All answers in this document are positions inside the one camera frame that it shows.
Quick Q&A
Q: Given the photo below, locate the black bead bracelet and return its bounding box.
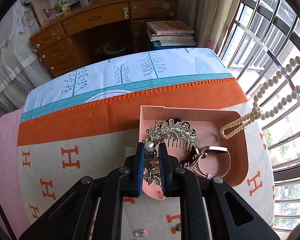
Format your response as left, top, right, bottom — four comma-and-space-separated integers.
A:
165, 119, 203, 168

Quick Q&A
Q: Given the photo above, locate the silver rhinestone leaf hair comb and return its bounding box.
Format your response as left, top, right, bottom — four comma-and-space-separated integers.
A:
142, 119, 198, 186

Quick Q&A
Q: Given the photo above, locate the white pearl necklace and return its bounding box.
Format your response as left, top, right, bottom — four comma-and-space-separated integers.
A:
219, 55, 300, 140

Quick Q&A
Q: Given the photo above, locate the pink plastic jewelry tray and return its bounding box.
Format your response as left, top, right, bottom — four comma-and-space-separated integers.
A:
139, 106, 249, 187

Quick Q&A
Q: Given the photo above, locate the orange grey H blanket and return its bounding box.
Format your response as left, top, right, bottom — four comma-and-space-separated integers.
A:
17, 77, 274, 225

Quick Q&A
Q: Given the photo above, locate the blue white tree bedsheet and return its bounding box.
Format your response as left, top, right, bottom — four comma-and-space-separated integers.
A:
21, 48, 232, 122

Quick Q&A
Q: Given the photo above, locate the pink bedsheet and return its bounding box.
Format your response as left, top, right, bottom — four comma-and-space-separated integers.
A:
0, 109, 30, 238

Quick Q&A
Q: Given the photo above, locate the stack of books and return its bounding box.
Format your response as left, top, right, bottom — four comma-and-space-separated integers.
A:
146, 21, 197, 49

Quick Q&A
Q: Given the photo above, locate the wooden desk with drawers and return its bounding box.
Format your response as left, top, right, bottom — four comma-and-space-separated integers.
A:
30, 0, 178, 77

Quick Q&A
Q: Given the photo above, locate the metal window grille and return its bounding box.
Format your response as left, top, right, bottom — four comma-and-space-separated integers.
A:
220, 0, 300, 238

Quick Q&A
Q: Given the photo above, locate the white lace cloth cover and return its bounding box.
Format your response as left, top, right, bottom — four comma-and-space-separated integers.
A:
0, 0, 51, 117

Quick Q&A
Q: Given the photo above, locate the beige curtain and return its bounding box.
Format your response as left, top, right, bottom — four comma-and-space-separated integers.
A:
178, 0, 241, 53

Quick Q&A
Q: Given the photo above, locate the white mug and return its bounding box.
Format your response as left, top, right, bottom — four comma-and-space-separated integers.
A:
79, 0, 91, 7

